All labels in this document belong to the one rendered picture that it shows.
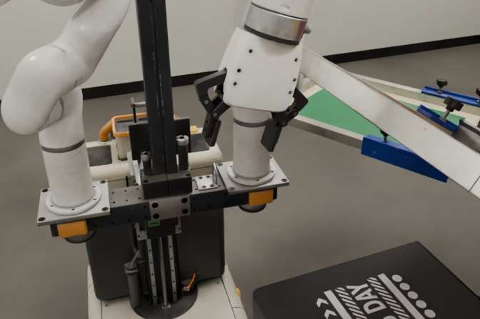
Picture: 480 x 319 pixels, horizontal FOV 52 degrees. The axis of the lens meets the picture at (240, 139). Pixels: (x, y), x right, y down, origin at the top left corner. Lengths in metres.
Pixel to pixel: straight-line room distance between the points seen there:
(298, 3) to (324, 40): 4.73
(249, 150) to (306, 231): 1.76
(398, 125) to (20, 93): 0.67
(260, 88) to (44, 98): 0.46
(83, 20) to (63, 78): 0.11
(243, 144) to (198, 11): 3.57
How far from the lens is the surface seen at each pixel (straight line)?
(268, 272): 2.64
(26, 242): 3.05
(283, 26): 0.61
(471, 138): 1.31
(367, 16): 5.56
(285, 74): 0.65
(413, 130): 0.63
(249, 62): 0.62
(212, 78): 0.63
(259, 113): 1.14
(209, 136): 0.66
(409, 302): 1.25
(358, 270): 1.29
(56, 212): 1.19
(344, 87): 0.74
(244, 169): 1.21
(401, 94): 2.28
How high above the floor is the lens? 1.81
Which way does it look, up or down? 28 degrees down
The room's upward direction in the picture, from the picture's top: straight up
